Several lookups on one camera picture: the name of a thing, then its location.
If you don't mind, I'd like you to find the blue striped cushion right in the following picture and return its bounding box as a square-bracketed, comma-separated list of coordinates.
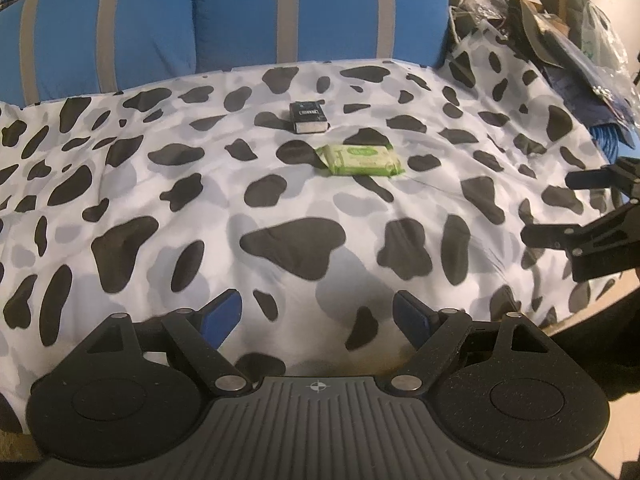
[194, 0, 449, 72]

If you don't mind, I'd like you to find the blue striped cushion left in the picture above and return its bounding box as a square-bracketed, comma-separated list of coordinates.
[1, 0, 196, 106]

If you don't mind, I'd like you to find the clutter pile of bags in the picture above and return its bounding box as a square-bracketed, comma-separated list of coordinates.
[450, 0, 639, 157]

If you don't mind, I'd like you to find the blue coiled cable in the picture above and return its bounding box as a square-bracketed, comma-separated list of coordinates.
[587, 121, 640, 166]

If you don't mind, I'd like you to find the black tissue pack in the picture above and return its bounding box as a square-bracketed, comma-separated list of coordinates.
[290, 101, 329, 134]

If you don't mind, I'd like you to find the green wet wipes pack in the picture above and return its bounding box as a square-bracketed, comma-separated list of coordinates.
[316, 144, 404, 177]

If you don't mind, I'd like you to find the cow print bed sheet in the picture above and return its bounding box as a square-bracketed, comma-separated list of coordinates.
[1, 25, 614, 434]

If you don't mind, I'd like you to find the blue striped cushion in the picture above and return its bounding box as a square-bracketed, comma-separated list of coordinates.
[1, 0, 196, 106]
[194, 0, 449, 72]

